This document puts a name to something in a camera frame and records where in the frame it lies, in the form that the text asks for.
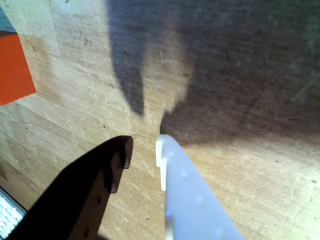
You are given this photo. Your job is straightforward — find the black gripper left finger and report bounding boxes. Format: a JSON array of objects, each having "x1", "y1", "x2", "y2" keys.
[{"x1": 7, "y1": 135, "x2": 134, "y2": 240}]

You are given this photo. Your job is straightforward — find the red lego block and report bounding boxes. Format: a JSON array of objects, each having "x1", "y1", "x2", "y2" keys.
[{"x1": 0, "y1": 30, "x2": 37, "y2": 106}]

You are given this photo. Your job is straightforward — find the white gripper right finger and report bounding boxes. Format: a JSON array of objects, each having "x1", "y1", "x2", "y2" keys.
[{"x1": 155, "y1": 134, "x2": 246, "y2": 240}]

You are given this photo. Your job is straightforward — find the white perforated grid panel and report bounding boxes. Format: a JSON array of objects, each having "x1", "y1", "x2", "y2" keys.
[{"x1": 0, "y1": 186, "x2": 28, "y2": 240}]

